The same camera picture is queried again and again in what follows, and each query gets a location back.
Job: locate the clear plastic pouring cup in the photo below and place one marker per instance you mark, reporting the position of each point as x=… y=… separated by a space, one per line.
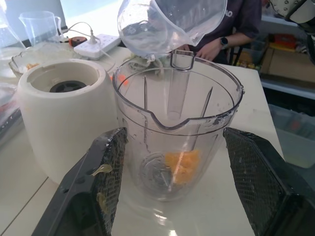
x=157 y=34

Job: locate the pale fruit peel pile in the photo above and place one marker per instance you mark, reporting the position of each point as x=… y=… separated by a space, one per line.
x=145 y=64

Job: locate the red box on shelf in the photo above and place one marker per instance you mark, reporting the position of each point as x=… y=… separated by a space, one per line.
x=285 y=40

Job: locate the orange black tape measure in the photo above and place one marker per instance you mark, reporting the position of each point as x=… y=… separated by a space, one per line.
x=78 y=40

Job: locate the yellow toy figures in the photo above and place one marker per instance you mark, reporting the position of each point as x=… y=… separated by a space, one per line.
x=247 y=61

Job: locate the white power strip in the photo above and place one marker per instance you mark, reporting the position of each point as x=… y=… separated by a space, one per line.
x=97 y=46

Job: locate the person in dark shirt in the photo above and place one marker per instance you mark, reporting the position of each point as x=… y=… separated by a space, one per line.
x=242 y=17

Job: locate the black wrist watch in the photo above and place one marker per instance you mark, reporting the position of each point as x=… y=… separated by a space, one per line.
x=224 y=41

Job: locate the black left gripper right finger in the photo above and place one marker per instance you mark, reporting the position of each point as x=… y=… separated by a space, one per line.
x=268 y=186

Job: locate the dark flat package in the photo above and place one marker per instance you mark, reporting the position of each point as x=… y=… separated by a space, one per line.
x=8 y=115

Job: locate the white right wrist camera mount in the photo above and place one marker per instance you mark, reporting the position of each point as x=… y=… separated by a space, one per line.
x=290 y=6

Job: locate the clear glass bowl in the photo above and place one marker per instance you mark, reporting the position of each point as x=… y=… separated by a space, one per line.
x=46 y=55

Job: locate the person's bare hand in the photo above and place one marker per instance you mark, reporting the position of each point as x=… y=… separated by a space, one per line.
x=208 y=52

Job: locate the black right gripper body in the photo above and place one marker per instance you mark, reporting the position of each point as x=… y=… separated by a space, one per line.
x=310 y=37

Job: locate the orange segments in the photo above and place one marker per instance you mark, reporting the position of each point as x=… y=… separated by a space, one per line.
x=183 y=164

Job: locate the brown cardboard box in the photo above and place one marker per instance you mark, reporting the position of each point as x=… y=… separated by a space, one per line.
x=290 y=64

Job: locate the translucent plastic storage bin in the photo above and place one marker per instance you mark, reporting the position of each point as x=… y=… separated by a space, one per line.
x=292 y=137

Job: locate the clear plastic blender jar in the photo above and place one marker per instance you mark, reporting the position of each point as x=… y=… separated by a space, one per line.
x=137 y=147

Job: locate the white blender base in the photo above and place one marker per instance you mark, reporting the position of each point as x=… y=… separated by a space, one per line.
x=64 y=127

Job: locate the orange piece in bowl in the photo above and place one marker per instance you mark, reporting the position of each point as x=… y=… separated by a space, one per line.
x=32 y=66

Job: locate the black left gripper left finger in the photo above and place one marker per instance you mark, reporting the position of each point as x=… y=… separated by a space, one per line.
x=81 y=186

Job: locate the large clear glass container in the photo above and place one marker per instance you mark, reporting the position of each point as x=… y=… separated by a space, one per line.
x=8 y=44

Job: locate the clear measuring jug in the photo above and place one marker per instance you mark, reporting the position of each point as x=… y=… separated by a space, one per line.
x=39 y=29

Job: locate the small orange bits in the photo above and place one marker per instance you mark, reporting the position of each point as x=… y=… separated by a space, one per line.
x=122 y=80

